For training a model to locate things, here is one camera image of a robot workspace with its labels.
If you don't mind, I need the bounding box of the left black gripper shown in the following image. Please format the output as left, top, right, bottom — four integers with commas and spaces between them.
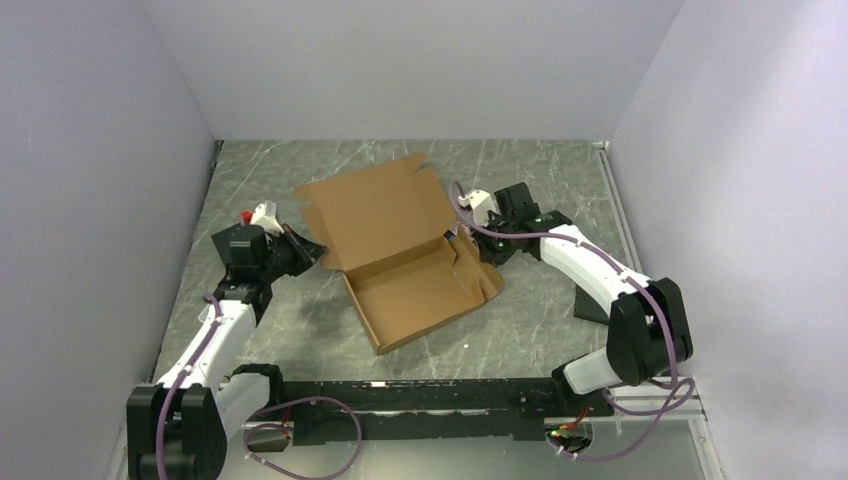
260, 223, 329, 282

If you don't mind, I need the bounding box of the brown cardboard box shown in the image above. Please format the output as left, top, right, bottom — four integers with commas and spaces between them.
294, 153, 504, 355

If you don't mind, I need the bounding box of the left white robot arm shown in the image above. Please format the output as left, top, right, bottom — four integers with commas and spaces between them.
126, 222, 327, 479

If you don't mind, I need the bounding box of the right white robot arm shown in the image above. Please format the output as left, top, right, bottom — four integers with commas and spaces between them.
454, 183, 694, 415

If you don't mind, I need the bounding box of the right black rectangular pad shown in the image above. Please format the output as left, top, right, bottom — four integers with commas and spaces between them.
573, 286, 609, 326

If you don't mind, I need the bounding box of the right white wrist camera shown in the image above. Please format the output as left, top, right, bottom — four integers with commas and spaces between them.
457, 189, 500, 226

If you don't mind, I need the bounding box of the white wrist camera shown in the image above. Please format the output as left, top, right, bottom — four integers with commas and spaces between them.
239, 200, 284, 236
457, 189, 500, 226

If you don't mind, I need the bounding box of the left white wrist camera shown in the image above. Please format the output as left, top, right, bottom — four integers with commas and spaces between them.
239, 200, 284, 236

